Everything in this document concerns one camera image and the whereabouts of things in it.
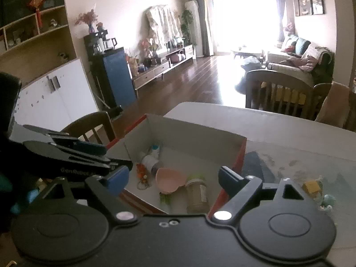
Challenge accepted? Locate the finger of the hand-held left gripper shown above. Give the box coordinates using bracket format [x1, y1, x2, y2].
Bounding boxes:
[24, 142, 134, 171]
[24, 125, 107, 156]

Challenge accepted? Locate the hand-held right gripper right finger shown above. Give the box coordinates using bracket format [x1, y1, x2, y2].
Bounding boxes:
[210, 166, 315, 224]

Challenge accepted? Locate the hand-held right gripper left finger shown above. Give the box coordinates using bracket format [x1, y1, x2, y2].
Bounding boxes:
[33, 165, 140, 224]

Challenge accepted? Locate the orange bead keychain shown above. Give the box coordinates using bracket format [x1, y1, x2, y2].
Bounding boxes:
[136, 164, 152, 191]

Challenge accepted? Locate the glass jar with green lid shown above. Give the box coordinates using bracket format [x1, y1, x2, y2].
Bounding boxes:
[186, 176, 210, 214]

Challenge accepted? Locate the red and white cardboard box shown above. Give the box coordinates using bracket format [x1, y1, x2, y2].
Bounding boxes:
[107, 113, 247, 214]

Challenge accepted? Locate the pink heart-shaped dish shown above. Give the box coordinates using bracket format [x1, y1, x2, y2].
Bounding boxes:
[156, 168, 186, 195]

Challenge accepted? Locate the small teal toy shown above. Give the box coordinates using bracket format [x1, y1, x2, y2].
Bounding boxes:
[323, 195, 336, 210]

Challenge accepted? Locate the dark wooden dining chair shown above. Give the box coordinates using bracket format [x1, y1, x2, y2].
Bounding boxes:
[245, 69, 315, 120]
[60, 111, 116, 145]
[313, 82, 356, 131]

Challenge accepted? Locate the white cupboard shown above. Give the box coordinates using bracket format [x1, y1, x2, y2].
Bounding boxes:
[17, 57, 99, 134]

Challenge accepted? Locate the black and blue cabinet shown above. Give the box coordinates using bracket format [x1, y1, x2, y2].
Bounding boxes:
[84, 32, 137, 110]

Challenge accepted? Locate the small yellow box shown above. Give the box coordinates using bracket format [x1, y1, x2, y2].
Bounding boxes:
[303, 180, 320, 194]

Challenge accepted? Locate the low wooden television cabinet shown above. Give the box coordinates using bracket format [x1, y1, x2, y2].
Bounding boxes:
[131, 44, 195, 91]

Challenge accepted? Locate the glass kettle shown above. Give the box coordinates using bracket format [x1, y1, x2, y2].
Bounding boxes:
[104, 37, 118, 51]

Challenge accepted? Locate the grey-blue bundle on floor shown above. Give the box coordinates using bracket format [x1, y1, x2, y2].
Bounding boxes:
[241, 56, 263, 71]

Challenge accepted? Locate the beige cloth on chair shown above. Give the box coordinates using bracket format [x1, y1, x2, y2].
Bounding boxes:
[316, 81, 351, 130]

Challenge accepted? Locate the round coffee table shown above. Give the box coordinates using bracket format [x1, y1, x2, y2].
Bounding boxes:
[231, 46, 265, 59]

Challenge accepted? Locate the vase with pink flowers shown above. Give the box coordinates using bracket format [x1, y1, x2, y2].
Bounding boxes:
[74, 9, 99, 34]

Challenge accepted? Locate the beige sofa with cushions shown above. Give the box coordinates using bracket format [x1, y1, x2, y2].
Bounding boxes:
[267, 33, 336, 85]

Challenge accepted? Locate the floral cloth covered television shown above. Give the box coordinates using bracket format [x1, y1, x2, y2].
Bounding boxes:
[145, 4, 182, 49]

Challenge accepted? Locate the red knot ornament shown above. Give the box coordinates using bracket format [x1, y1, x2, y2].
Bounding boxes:
[29, 0, 45, 28]

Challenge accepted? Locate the tall green plant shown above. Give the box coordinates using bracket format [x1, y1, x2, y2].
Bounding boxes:
[181, 10, 194, 46]

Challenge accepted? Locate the white standing air conditioner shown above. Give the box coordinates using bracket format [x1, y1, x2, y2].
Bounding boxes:
[185, 0, 199, 59]

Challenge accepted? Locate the grey curtain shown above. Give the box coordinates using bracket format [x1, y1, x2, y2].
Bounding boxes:
[271, 0, 287, 43]
[195, 0, 214, 57]

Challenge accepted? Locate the wooden wall shelf unit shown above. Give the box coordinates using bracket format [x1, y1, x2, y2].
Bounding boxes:
[0, 0, 75, 87]

